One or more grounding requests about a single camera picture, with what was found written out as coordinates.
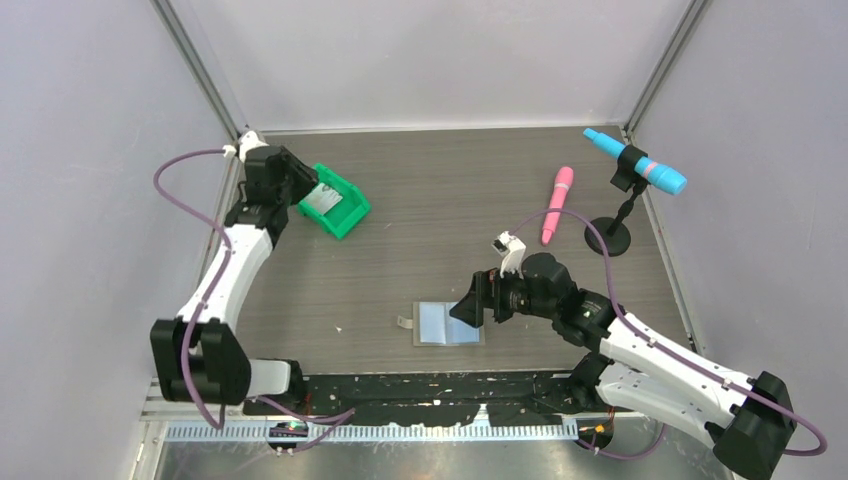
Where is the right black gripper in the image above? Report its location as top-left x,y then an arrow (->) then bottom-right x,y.
450,262 -> 557,328

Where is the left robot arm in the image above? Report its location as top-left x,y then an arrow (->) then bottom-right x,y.
150,143 -> 318,414

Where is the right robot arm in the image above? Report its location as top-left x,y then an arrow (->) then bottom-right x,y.
450,253 -> 797,479

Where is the grey card in bin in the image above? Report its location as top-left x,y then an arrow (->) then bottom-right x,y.
300,183 -> 343,216

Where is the green plastic bin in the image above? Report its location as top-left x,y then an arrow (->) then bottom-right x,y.
297,163 -> 371,240

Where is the pink toy microphone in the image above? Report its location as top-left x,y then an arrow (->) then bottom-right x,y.
540,166 -> 574,246

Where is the black microphone stand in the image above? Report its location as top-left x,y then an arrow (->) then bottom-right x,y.
584,145 -> 648,257

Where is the blue toy microphone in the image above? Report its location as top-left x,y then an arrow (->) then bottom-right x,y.
583,128 -> 687,195

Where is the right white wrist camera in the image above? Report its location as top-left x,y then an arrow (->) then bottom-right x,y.
492,231 -> 526,278

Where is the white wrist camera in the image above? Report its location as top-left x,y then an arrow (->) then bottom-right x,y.
492,231 -> 526,278
222,130 -> 268,163

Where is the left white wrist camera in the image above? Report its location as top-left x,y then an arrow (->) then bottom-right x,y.
222,130 -> 268,163

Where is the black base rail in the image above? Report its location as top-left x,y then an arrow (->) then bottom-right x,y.
269,370 -> 610,427

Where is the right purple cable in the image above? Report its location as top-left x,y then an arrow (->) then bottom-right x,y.
510,208 -> 829,457

